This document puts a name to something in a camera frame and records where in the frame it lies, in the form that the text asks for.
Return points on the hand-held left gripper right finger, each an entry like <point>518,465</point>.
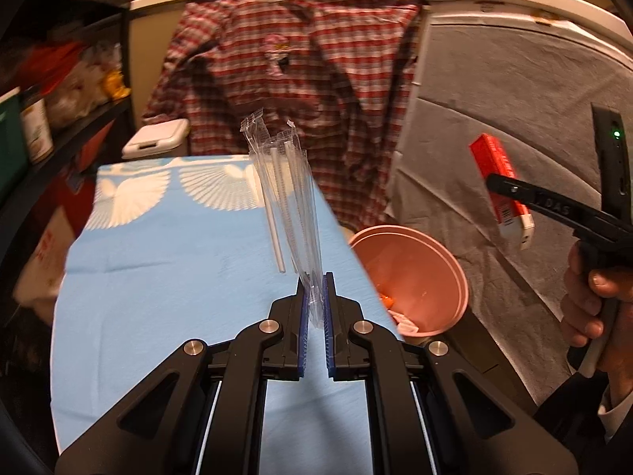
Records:
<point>330,336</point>

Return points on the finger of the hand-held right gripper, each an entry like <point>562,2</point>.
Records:
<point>544,200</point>

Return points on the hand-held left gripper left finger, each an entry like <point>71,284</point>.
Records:
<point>302,336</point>

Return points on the small red box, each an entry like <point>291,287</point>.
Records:
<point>494,168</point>

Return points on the pink plastic bin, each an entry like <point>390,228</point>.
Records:
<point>420,277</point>

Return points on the clear straw wrappers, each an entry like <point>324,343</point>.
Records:
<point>292,198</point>

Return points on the person's right forearm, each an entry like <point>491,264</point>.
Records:
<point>573,405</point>

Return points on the person's right hand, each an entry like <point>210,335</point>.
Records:
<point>578,302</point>

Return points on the grey cloth cover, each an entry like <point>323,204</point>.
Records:
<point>470,84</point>

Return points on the blue printed tablecloth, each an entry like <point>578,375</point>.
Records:
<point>173,257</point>

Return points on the small white lidded bin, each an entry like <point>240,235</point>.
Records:
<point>158,136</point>

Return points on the red plaid shirt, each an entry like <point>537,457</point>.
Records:
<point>296,84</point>

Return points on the red cardboard box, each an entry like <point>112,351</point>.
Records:
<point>74,193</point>

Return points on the beige cardboard box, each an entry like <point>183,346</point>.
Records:
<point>44,257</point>

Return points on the yellow toy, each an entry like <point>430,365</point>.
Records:
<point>116,86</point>

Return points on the clear plastic bags bundle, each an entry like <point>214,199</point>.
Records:
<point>81,89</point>

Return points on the white jar red label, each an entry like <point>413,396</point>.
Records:
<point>37,131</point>

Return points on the black metal shelf rack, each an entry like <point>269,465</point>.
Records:
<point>127,44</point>

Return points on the orange plastic bag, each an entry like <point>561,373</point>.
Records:
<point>54,62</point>

